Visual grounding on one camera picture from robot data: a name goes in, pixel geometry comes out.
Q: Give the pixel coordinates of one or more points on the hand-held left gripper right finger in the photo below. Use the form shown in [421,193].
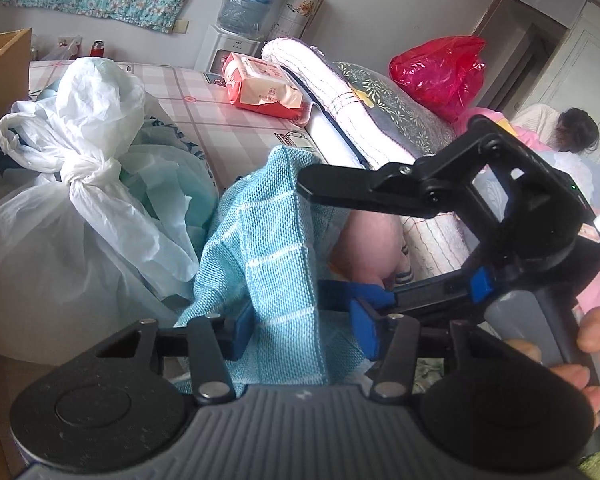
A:
[369,330]

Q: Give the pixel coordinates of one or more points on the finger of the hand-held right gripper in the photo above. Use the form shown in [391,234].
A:
[430,295]
[340,185]

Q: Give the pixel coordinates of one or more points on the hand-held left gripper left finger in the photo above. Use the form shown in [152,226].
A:
[245,332]

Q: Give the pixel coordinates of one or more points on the green patterned cloth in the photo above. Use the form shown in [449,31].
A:
[427,376]

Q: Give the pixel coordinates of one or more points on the teal checked towel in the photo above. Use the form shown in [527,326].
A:
[260,240]

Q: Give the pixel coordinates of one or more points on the cardboard box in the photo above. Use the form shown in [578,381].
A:
[5,70]

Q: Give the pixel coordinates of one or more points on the white quilted pad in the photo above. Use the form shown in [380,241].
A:
[330,135]

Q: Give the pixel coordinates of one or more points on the pink plush toy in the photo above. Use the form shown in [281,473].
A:
[365,245]

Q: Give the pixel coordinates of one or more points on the grey blanket with yellow prints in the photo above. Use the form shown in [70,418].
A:
[375,125]

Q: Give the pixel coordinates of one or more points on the green leaf print pillow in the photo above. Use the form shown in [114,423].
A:
[395,110]

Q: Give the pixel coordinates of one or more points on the white folded quilt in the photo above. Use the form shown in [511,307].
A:
[305,67]

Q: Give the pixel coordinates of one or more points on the wet wipes pack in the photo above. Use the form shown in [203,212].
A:
[260,85]

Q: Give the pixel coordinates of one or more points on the red plastic bag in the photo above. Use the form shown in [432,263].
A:
[435,75]

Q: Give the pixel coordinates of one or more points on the printed white plastic bag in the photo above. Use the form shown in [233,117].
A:
[180,160]

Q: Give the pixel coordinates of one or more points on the patterned paper roll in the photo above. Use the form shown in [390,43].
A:
[300,10]

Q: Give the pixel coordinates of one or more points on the white door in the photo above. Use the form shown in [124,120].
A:
[590,60]

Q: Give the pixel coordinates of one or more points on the blue water jug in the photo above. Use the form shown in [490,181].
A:
[250,2]

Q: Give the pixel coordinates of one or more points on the white knotted plastic bag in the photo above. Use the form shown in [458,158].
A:
[95,110]

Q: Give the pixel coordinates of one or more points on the red thermos bottle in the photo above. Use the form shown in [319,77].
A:
[96,50]

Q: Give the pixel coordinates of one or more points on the clear plastic bag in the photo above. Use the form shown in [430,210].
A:
[65,50]

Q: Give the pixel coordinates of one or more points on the beige wall socket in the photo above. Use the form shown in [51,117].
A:
[181,26]

